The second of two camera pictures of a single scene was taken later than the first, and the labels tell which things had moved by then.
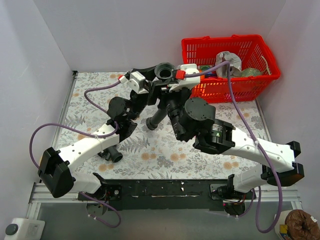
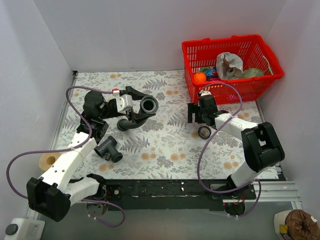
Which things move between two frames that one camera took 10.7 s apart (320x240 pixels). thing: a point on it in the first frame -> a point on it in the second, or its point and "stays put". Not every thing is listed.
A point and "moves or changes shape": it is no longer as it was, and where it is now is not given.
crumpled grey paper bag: [235, 62] stays put
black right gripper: [171, 85] -> [196, 113]
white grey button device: [24, 229] stays put
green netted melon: [251, 72] stays put
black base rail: [174, 194] stays put
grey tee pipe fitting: [112, 152] stays put
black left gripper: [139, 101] -> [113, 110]
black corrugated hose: [164, 71] moves or changes shape
